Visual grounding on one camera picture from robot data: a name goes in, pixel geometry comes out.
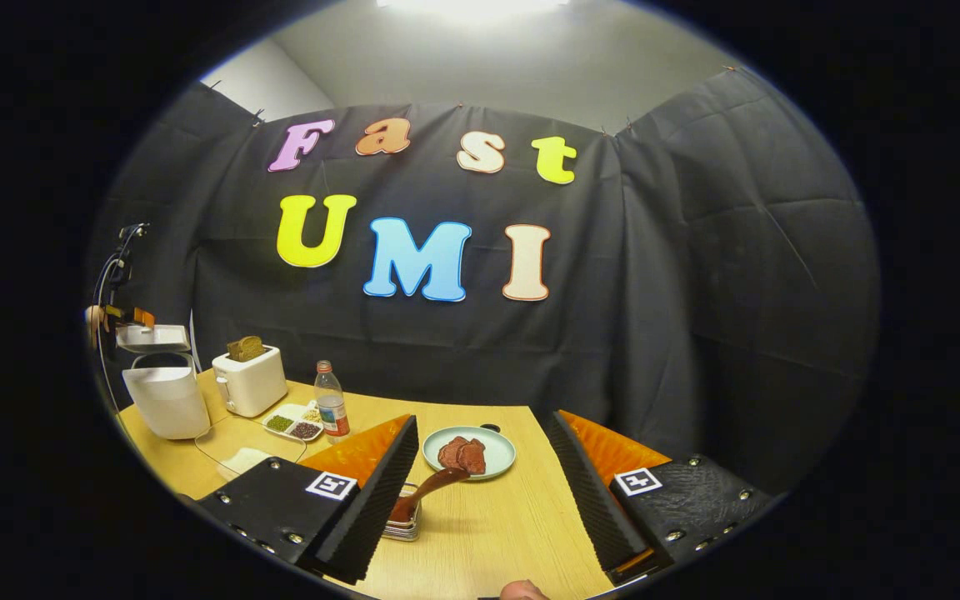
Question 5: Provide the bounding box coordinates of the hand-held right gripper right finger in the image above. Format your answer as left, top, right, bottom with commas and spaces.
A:
548, 410, 773, 586

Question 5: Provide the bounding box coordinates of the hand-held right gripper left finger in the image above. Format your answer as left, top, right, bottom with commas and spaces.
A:
195, 414, 420, 586

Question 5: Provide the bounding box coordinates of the brown wooden spoon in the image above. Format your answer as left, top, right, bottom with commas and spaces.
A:
388, 467, 471, 524

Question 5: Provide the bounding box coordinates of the white rice cooker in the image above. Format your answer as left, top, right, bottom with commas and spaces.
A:
116, 323, 212, 441

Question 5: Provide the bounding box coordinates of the clear plastic water bottle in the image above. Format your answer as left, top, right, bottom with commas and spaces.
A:
314, 360, 351, 438

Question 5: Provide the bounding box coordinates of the pale green plate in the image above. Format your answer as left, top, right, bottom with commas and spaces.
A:
422, 426, 517, 482

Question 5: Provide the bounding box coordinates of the white divided dish of beans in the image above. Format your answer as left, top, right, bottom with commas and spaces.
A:
262, 402, 324, 443

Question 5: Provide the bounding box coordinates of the white toaster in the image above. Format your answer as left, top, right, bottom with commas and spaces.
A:
212, 346, 289, 418

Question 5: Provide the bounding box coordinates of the black backdrop cloth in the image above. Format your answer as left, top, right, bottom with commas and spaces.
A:
88, 67, 881, 493

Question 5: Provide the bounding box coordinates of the large ceiling light panel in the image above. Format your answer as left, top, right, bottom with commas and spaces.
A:
376, 0, 571, 22

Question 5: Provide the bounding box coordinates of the black cable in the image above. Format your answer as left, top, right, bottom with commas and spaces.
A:
93, 222, 150, 413

